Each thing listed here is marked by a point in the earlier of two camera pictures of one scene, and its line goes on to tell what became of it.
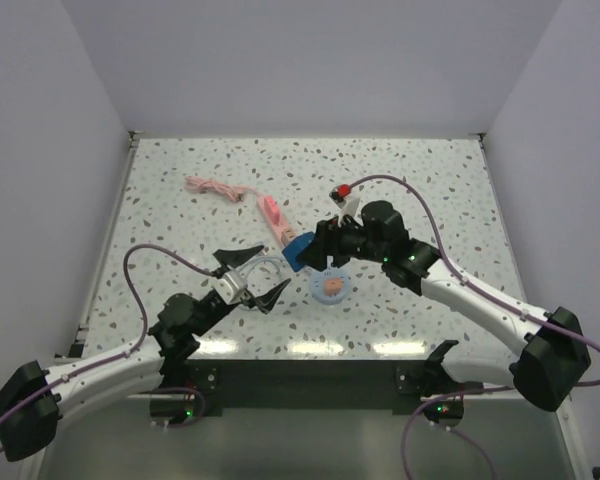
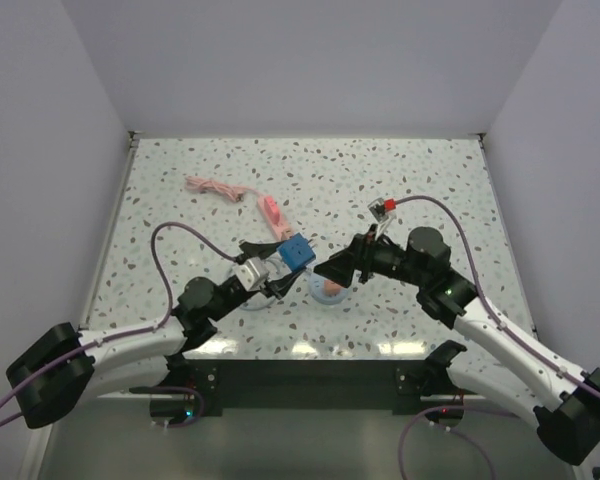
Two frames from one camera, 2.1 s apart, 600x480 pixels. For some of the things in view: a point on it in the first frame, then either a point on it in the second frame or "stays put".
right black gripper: [326, 231] to [341, 266]
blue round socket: [330, 286] stays put
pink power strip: [269, 205] stays put
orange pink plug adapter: [332, 287] stays put
